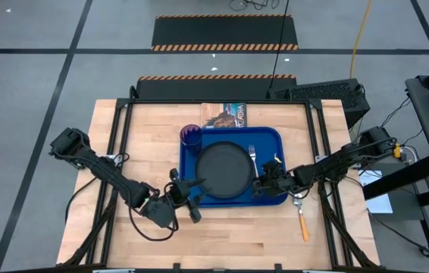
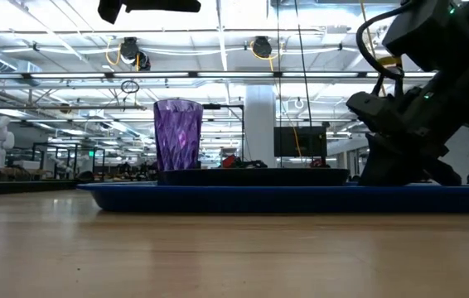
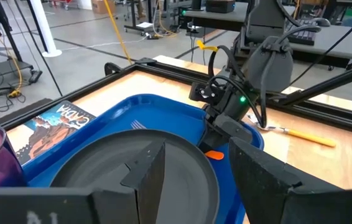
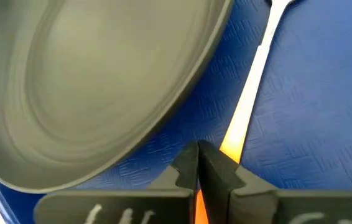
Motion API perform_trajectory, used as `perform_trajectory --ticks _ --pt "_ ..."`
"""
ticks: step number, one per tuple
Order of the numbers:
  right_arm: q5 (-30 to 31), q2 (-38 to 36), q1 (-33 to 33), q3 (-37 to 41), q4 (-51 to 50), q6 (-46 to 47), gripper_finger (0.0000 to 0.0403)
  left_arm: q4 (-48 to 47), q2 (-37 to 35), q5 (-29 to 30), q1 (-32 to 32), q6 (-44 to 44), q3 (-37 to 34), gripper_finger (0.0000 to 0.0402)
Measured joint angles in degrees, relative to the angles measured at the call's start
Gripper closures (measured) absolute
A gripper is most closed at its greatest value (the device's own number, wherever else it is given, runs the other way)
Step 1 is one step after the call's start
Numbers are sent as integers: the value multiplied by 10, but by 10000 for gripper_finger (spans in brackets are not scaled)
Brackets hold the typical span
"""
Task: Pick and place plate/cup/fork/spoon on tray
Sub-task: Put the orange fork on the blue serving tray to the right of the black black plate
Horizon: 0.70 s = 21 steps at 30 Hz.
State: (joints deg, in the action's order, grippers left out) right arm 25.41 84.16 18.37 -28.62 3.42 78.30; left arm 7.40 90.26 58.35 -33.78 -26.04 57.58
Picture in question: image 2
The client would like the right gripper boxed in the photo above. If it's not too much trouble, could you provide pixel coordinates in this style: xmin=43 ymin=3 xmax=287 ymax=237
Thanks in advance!
xmin=345 ymin=78 xmax=469 ymax=187

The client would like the purple faceted plastic cup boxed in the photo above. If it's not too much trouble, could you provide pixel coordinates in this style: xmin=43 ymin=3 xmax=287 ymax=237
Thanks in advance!
xmin=152 ymin=99 xmax=205 ymax=173

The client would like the black round plate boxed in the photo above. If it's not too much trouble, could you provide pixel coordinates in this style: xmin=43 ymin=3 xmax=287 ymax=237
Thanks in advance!
xmin=157 ymin=167 xmax=351 ymax=187

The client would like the blue plastic tray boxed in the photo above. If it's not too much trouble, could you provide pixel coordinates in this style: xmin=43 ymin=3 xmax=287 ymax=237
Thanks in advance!
xmin=77 ymin=181 xmax=469 ymax=214

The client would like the black monitor screen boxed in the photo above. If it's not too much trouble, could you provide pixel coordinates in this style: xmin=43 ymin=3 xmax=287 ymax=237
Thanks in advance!
xmin=273 ymin=126 xmax=328 ymax=158

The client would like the white building column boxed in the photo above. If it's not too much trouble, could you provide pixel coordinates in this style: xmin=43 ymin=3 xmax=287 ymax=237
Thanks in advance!
xmin=244 ymin=84 xmax=278 ymax=169

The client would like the red and black machine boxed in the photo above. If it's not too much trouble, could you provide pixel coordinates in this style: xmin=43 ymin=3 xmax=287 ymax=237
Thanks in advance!
xmin=220 ymin=154 xmax=268 ymax=170

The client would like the black ceiling cable reel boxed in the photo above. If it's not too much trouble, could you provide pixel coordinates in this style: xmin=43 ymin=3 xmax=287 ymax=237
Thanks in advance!
xmin=251 ymin=36 xmax=273 ymax=60
xmin=118 ymin=36 xmax=152 ymax=72

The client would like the yellow cable tag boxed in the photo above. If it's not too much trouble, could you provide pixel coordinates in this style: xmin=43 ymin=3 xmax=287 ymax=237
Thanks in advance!
xmin=377 ymin=55 xmax=404 ymax=69

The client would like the black rectangular stand frame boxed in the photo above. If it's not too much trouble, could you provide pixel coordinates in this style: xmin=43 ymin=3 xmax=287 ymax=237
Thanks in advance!
xmin=202 ymin=103 xmax=245 ymax=163

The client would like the yellow hanging cable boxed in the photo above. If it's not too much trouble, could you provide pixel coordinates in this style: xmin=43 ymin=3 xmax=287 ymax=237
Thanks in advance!
xmin=360 ymin=0 xmax=381 ymax=59

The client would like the black hanging cable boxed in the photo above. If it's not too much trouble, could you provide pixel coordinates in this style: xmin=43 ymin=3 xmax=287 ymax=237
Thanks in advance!
xmin=293 ymin=0 xmax=314 ymax=127

